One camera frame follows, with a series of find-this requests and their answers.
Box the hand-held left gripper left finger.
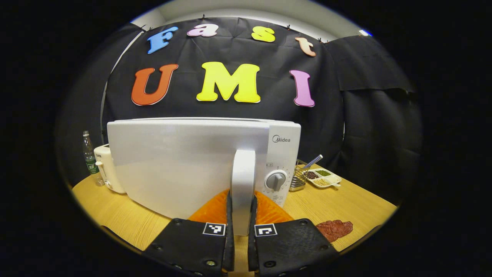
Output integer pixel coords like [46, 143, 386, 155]
[142, 189, 235, 277]

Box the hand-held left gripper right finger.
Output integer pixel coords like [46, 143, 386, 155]
[248, 190, 341, 277]

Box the brown meat piece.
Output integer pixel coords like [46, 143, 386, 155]
[316, 220, 353, 243]

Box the white microwave oven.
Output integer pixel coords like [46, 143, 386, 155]
[107, 117, 301, 236]

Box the white divided grain dish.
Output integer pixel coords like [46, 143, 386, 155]
[306, 168, 342, 189]

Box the white toaster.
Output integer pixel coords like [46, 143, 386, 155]
[93, 144, 126, 194]

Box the clear bottle green label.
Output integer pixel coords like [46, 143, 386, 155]
[82, 131, 105, 187]

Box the metal wire basket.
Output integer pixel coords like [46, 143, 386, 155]
[289, 159, 309, 192]

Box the striped spoon handle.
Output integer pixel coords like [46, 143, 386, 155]
[302, 155, 323, 172]

